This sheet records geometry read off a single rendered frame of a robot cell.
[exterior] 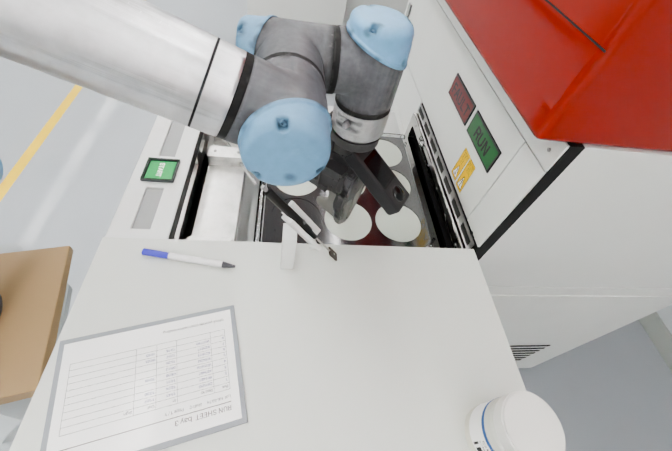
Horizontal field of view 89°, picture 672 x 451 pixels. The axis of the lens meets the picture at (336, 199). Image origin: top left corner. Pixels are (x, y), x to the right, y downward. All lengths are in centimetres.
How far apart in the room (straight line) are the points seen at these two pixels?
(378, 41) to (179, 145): 49
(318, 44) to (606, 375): 194
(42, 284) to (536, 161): 82
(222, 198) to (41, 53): 51
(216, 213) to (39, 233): 137
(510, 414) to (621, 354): 175
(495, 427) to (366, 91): 40
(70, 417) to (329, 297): 33
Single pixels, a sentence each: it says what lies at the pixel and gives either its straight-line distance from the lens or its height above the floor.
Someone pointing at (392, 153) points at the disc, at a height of 90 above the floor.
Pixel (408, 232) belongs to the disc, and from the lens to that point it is 73.
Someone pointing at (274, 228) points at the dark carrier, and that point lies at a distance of 68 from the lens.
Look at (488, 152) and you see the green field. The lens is 66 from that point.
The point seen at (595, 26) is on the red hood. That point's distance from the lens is 47.
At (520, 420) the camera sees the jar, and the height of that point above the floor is 106.
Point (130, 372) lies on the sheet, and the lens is 53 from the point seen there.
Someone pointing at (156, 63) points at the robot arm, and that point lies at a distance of 28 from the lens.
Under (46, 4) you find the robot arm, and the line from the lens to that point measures 29.
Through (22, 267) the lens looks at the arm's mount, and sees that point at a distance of 82.
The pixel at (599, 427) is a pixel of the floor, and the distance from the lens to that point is 197.
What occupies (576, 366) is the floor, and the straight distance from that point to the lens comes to 201.
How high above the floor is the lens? 146
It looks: 49 degrees down
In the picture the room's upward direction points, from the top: 14 degrees clockwise
